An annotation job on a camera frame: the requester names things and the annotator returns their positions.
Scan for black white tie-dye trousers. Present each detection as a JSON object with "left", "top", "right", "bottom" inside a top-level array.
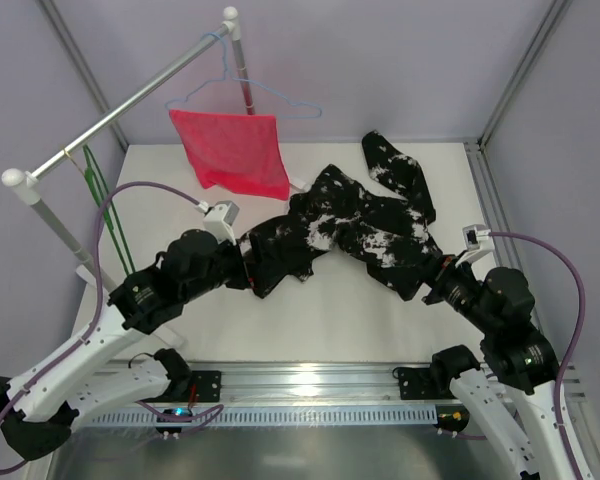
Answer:
[{"left": 238, "top": 131, "right": 440, "bottom": 301}]

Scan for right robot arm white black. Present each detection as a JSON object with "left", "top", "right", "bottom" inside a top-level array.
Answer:
[{"left": 423, "top": 256, "right": 593, "bottom": 479}]

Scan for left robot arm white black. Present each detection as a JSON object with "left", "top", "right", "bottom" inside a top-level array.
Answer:
[{"left": 0, "top": 229, "right": 248, "bottom": 461}]

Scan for green plastic hanger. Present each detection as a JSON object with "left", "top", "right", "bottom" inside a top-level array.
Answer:
[{"left": 82, "top": 145, "right": 136, "bottom": 274}]

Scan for red cloth towel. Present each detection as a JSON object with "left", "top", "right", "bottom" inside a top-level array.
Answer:
[{"left": 169, "top": 109, "right": 291, "bottom": 201}]

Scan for silver white clothes rack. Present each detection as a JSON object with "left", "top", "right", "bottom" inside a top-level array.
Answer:
[{"left": 0, "top": 5, "right": 312, "bottom": 351}]

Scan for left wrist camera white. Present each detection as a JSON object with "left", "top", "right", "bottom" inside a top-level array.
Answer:
[{"left": 203, "top": 200, "right": 240, "bottom": 245}]

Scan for aluminium side rail frame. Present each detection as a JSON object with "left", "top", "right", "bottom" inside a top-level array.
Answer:
[{"left": 463, "top": 140, "right": 586, "bottom": 383}]

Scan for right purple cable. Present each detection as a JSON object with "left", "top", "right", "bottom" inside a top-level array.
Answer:
[{"left": 449, "top": 230, "right": 589, "bottom": 441}]

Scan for purple cable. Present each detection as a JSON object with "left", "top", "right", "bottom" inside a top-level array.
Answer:
[
  {"left": 449, "top": 230, "right": 589, "bottom": 441},
  {"left": 0, "top": 181, "right": 226, "bottom": 476}
]

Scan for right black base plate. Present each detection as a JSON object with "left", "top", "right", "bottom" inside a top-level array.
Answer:
[{"left": 392, "top": 366, "right": 443, "bottom": 401}]

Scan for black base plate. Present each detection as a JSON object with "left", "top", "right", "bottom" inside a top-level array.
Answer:
[
  {"left": 392, "top": 366, "right": 443, "bottom": 401},
  {"left": 179, "top": 370, "right": 222, "bottom": 404}
]

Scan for aluminium front rail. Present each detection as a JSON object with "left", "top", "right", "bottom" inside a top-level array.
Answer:
[{"left": 39, "top": 360, "right": 586, "bottom": 406}]

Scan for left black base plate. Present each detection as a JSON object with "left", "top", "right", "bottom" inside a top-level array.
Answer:
[{"left": 179, "top": 370, "right": 222, "bottom": 404}]

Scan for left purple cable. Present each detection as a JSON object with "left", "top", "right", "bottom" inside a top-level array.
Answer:
[{"left": 0, "top": 181, "right": 226, "bottom": 476}]

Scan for perforated cable duct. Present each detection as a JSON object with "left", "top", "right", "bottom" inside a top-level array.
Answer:
[{"left": 59, "top": 405, "right": 439, "bottom": 427}]

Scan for blue wire hanger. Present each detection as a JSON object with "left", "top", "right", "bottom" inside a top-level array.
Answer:
[{"left": 164, "top": 30, "right": 324, "bottom": 121}]

